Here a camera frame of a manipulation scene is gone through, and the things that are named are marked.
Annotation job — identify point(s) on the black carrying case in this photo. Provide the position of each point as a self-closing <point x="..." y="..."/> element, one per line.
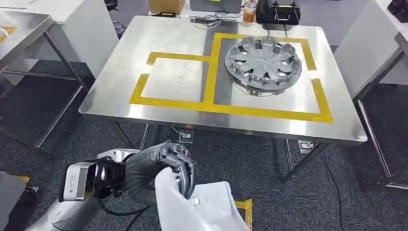
<point x="277" y="11"/>

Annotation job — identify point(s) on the steel side table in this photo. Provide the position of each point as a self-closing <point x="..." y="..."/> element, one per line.
<point x="373" y="127"/>
<point x="22" y="32"/>

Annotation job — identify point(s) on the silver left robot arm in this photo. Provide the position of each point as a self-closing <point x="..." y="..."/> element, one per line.
<point x="70" y="213"/>

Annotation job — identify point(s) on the grey equipment box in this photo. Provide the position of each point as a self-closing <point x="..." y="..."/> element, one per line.
<point x="216" y="5"/>

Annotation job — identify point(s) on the yellow tape patch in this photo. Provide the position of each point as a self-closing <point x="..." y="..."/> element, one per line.
<point x="7" y="31"/>

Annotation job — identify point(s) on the yellow tape outline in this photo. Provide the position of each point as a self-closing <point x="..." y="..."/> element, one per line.
<point x="210" y="79"/>

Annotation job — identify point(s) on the black stool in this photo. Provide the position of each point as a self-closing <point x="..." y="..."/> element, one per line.
<point x="118" y="28"/>

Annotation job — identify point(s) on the grey floor socket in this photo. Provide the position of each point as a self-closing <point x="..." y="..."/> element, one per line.
<point x="306" y="146"/>
<point x="186" y="136"/>

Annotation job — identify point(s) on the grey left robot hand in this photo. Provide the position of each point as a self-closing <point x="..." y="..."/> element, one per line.
<point x="143" y="172"/>

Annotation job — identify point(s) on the yellow floor tape corner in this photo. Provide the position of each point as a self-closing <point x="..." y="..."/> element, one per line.
<point x="247" y="210"/>

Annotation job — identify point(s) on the steel work table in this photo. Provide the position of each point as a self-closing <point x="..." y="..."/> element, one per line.
<point x="127" y="79"/>

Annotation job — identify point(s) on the silver wheel hubcap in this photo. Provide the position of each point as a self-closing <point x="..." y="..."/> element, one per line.
<point x="264" y="63"/>

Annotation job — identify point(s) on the brown cardboard box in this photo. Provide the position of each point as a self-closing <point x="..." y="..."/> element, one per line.
<point x="165" y="5"/>

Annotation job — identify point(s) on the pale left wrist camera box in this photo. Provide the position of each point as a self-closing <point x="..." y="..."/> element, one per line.
<point x="78" y="181"/>

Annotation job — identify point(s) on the white cabinet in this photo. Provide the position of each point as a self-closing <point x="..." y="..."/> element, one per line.
<point x="89" y="35"/>
<point x="363" y="47"/>

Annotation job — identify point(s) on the grey flat panel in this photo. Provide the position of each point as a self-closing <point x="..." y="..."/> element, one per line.
<point x="9" y="201"/>

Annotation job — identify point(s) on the yellow floor tape piece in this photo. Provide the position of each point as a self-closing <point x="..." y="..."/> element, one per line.
<point x="21" y="178"/>

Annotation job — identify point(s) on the orange drink cup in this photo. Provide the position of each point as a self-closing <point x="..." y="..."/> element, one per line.
<point x="249" y="12"/>

